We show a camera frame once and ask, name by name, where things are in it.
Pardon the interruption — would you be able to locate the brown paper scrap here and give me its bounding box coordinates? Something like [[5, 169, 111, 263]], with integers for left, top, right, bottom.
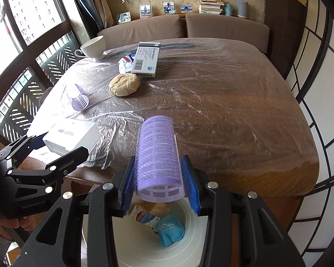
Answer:
[[145, 202, 172, 217]]

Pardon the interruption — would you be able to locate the round wrapped bread bun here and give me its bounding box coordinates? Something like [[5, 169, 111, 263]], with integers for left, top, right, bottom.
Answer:
[[109, 73, 141, 97]]

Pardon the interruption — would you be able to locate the person's left hand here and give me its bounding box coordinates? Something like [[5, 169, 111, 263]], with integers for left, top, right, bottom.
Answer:
[[0, 215, 37, 241]]

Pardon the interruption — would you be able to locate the standing person photo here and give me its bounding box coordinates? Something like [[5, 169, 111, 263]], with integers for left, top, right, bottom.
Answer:
[[139, 4, 152, 19]]

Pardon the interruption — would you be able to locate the paper screen sliding door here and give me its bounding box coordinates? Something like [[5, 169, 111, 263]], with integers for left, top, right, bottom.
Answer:
[[285, 0, 334, 224]]

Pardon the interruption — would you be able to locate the grey cylinder speaker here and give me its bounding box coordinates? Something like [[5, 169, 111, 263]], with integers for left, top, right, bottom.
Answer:
[[236, 0, 250, 20]]

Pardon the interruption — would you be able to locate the window with lattice railing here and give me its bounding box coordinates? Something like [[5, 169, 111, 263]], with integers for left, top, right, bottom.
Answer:
[[0, 0, 83, 145]]

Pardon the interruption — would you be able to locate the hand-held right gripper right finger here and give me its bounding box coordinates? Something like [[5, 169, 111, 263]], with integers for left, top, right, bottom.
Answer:
[[180, 155, 307, 267]]

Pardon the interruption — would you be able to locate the plain white box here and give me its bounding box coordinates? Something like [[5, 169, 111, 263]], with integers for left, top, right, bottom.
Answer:
[[42, 117, 101, 157]]

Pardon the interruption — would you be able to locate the portrait photo with sunglasses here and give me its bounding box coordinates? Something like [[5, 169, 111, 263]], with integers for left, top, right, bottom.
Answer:
[[163, 1, 176, 15]]

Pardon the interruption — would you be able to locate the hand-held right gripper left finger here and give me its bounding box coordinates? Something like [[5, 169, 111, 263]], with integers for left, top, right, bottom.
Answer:
[[12, 156, 137, 267]]

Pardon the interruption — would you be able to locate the white embossed teacup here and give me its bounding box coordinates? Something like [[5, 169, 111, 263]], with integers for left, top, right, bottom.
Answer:
[[75, 36, 106, 61]]

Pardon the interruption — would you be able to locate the rounded photo frame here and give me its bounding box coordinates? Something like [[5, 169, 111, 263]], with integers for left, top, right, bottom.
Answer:
[[116, 12, 132, 24]]

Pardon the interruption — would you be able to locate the white medicine box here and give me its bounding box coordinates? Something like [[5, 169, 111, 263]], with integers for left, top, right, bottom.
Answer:
[[131, 41, 161, 78]]

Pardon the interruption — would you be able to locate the white trash bin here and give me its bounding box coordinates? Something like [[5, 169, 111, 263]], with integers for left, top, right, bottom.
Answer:
[[81, 197, 210, 267]]

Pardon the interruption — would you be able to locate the crumpled white printed packet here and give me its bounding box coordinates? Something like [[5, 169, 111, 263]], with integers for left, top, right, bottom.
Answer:
[[118, 51, 138, 74]]

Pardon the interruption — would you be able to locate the small blue white carton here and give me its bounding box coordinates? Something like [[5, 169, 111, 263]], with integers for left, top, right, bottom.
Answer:
[[129, 204, 160, 229]]

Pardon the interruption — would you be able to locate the large purple hair roller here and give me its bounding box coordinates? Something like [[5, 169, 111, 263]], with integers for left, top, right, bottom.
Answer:
[[135, 115, 185, 203]]

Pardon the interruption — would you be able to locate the dark curtain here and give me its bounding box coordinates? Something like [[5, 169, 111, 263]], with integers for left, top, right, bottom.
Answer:
[[67, 0, 115, 33]]

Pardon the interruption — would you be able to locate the small purple hair roller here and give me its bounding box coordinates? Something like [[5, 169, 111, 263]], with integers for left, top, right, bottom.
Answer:
[[71, 83, 90, 111]]

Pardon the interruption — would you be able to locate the blue crumpled packet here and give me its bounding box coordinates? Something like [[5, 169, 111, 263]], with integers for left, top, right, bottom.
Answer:
[[154, 214, 186, 247]]

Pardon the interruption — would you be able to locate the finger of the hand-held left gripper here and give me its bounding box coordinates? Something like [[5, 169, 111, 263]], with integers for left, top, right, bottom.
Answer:
[[5, 146, 90, 199], [0, 133, 50, 168]]

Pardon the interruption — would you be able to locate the brown sofa back cushion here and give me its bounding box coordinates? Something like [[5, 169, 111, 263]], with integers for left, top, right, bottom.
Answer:
[[97, 14, 183, 47], [185, 13, 270, 54]]

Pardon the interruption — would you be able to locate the stack of books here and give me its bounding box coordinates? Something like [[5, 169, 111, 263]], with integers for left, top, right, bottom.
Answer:
[[197, 0, 225, 15]]

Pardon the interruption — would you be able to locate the dark wooden cabinet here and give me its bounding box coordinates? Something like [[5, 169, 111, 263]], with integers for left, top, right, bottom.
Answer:
[[264, 0, 308, 80]]

